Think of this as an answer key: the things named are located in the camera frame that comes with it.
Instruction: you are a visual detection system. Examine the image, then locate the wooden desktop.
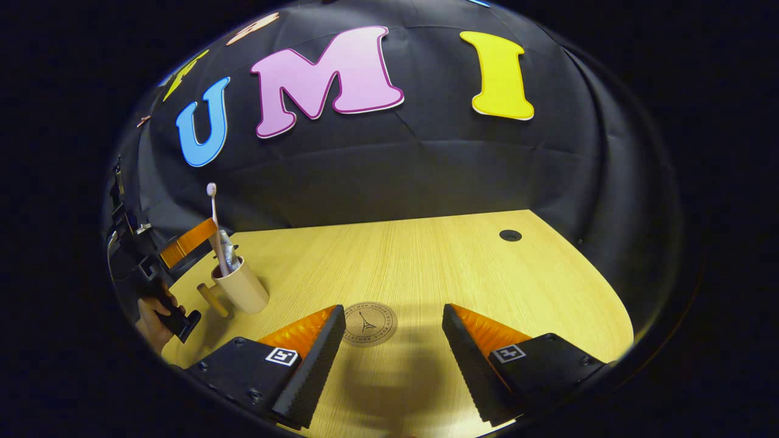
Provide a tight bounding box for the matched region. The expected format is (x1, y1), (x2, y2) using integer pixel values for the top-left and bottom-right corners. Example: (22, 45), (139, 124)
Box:
(161, 210), (635, 438)

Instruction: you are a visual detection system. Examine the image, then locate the white toothbrush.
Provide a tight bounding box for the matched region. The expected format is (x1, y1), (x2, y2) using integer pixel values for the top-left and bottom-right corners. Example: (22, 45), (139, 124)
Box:
(206, 182), (229, 276)

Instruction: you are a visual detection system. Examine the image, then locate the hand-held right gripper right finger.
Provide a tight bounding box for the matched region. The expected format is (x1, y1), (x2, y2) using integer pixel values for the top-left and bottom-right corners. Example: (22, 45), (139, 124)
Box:
(441, 304), (607, 428)

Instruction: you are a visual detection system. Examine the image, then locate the beige cup with wooden handle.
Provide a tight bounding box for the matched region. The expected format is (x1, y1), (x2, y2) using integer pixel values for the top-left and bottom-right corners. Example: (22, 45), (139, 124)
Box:
(196, 255), (270, 319)

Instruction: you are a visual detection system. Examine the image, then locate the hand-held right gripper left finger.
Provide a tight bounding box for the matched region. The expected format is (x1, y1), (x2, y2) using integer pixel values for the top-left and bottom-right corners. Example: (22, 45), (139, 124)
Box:
(183, 305), (347, 430)

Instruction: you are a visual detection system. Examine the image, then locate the black backdrop cloth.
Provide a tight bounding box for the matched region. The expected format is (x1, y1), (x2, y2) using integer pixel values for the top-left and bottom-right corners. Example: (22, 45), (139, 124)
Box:
(100, 0), (682, 366)

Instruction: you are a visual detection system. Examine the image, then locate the white toothpaste tube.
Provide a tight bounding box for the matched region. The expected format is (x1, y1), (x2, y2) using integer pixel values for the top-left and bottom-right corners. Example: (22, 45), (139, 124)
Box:
(218, 230), (242, 272)

